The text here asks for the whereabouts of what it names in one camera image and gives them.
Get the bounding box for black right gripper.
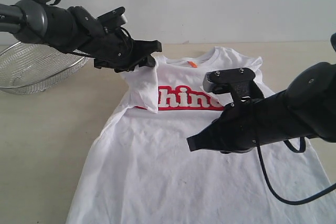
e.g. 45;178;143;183
186;98;261;154

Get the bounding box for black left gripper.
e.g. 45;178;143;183
78;28;162;72

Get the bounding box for white t-shirt red Chinese logo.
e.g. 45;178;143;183
66;47;335;223

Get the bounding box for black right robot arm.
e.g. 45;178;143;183
187;62;335;154

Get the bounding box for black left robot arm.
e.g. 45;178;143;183
1;0;162;73

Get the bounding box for orange paper tag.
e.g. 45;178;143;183
188;61;198;68

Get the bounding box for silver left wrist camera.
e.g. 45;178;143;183
97;6;128;27

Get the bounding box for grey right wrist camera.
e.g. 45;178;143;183
203;68;265;102

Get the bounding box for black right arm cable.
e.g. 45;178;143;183
256;137;336;206

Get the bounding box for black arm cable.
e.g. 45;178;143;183
30;0;134;59
256;137;336;206

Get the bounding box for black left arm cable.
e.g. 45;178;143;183
30;0;134;59

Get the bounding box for metal wire mesh basket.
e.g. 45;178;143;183
1;42;89;95

